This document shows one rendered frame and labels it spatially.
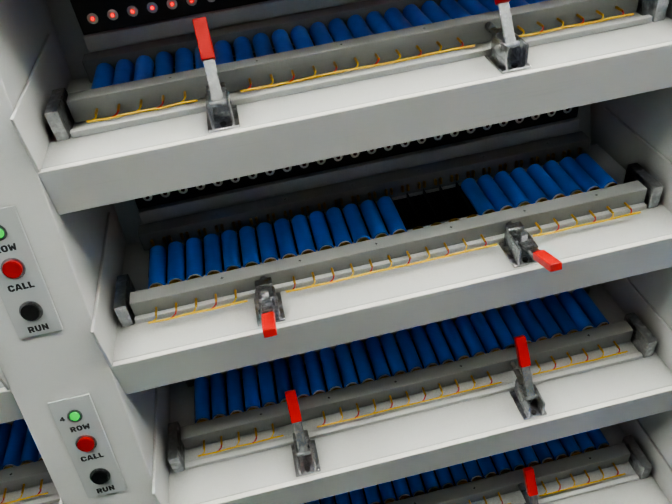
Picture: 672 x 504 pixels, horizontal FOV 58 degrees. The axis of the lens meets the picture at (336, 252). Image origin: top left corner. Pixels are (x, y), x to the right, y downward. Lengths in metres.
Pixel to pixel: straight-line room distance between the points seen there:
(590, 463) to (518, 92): 0.53
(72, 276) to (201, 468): 0.29
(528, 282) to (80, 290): 0.44
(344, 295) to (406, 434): 0.20
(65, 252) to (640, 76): 0.55
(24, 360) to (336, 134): 0.36
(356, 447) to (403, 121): 0.37
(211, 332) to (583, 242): 0.40
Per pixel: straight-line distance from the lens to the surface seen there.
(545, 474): 0.91
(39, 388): 0.66
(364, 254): 0.63
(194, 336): 0.62
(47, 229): 0.58
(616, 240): 0.70
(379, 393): 0.75
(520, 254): 0.64
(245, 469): 0.74
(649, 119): 0.76
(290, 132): 0.54
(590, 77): 0.63
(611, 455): 0.94
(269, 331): 0.54
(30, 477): 0.82
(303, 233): 0.67
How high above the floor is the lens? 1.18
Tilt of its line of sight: 23 degrees down
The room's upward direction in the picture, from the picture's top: 11 degrees counter-clockwise
